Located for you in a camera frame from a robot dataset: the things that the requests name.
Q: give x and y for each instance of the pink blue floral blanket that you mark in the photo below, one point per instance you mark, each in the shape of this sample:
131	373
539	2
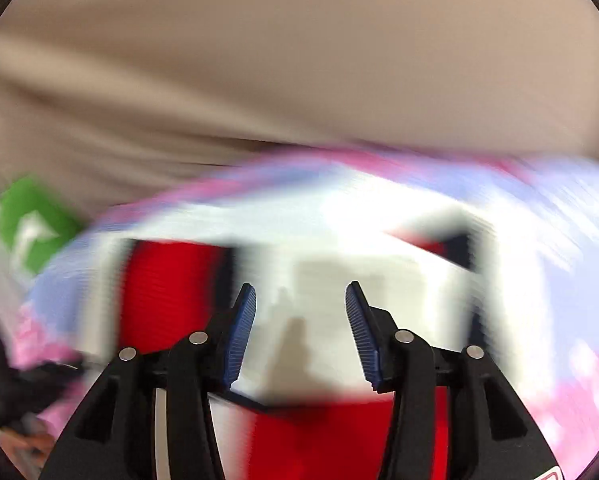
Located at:
554	270

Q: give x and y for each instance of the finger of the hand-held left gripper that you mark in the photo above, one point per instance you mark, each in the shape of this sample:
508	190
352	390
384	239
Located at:
4	385

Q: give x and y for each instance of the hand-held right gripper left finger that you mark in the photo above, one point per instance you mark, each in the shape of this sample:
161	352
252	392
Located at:
242	330

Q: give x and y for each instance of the beige cloth backdrop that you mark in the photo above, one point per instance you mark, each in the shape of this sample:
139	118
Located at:
279	60

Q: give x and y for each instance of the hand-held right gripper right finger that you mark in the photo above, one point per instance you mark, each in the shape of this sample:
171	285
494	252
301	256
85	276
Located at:
362	340

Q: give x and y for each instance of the green pillow with white mark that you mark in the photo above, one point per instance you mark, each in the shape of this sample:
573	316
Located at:
54	210

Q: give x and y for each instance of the white red knitted sweater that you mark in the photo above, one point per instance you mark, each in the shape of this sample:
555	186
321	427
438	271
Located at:
319	240

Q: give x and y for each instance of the orange cloth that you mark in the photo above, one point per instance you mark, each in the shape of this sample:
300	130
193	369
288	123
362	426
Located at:
29	445

